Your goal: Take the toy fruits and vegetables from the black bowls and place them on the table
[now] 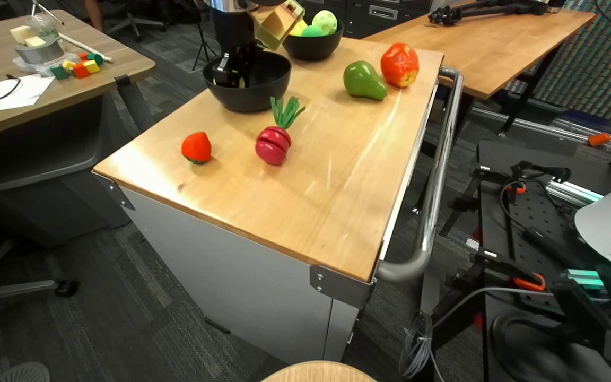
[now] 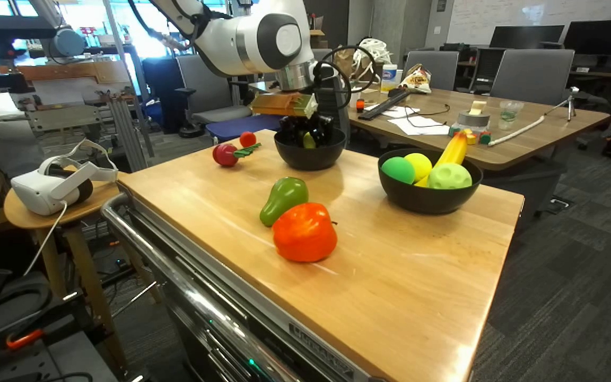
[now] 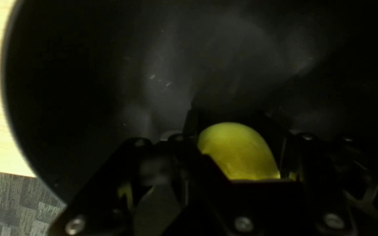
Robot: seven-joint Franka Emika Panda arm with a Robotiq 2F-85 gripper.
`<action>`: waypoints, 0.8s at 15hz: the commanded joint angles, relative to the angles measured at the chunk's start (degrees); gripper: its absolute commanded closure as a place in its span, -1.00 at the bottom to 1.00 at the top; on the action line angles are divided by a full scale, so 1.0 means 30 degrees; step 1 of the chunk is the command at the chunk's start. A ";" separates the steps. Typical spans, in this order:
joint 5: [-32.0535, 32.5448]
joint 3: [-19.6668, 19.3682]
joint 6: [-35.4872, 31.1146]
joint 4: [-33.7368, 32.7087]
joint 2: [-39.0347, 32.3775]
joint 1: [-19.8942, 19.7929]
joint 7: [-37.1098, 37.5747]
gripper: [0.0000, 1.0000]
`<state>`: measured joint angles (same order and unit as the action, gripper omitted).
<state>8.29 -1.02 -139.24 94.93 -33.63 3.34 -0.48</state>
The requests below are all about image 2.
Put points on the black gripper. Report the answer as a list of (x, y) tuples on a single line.
[(324, 101)]

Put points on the red toy strawberry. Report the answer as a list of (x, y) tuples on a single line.
[(246, 138)]

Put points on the green toy pear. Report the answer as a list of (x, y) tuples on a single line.
[(282, 196)]

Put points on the red toy radish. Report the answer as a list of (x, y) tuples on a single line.
[(227, 155)]

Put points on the yellow toy lemon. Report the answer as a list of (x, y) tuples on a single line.
[(309, 141)]

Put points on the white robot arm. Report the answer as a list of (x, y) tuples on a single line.
[(272, 36)]

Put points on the green toy ball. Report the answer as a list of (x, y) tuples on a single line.
[(399, 168)]

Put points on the yellow toy ball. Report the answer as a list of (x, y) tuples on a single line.
[(421, 165)]

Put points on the light green toy cabbage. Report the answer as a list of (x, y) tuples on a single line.
[(451, 176)]

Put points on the yellow toy banana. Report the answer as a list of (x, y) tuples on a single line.
[(456, 146)]

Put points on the black bowl left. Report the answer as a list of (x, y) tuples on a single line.
[(300, 157)]

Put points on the black bowl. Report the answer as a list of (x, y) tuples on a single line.
[(300, 157), (422, 198)]

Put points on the black keyboard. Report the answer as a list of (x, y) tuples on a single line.
[(392, 97)]

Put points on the white paper sheets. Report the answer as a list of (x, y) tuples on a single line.
[(412, 123)]

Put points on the grey office chair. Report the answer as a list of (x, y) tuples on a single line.
[(208, 96)]

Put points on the black bowl right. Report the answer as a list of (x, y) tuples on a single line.
[(422, 198)]

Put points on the wooden office table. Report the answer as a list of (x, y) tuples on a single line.
[(506, 129)]

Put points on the grey chair right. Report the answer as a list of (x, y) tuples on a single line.
[(532, 75)]

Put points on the white VR headset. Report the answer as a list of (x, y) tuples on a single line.
[(61, 181)]

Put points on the round wooden stool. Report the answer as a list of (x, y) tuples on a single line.
[(45, 231)]

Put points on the orange clamp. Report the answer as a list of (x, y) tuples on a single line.
[(18, 341)]

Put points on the metal cart handle bar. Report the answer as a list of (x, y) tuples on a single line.
[(212, 332)]

